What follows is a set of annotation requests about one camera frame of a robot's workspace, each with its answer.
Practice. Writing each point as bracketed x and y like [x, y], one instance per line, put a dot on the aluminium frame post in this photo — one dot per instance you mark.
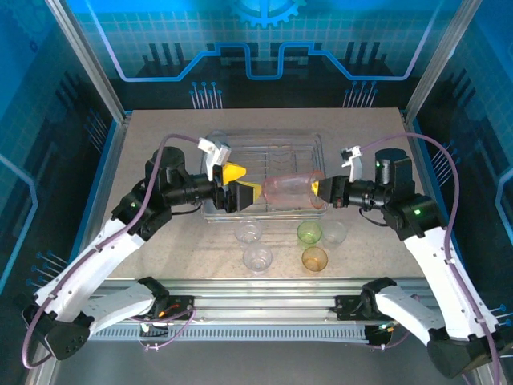
[440, 60]
[90, 60]

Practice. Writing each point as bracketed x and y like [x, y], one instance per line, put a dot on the small clear plastic cup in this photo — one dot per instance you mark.
[248, 233]
[257, 260]
[334, 233]

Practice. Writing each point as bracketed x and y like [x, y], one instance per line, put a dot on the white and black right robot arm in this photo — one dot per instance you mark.
[445, 272]

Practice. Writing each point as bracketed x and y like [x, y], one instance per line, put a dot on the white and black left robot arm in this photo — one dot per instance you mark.
[92, 264]

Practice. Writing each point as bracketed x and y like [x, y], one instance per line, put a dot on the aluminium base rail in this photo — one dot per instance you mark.
[260, 297]

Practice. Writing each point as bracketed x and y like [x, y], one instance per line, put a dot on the orange plastic cup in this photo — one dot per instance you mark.
[315, 260]

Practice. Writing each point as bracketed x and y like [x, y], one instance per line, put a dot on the green plastic cup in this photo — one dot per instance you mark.
[309, 233]

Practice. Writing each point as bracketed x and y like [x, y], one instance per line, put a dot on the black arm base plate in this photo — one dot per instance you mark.
[346, 310]
[182, 306]

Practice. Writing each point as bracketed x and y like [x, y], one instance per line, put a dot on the red plastic cup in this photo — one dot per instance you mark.
[288, 190]

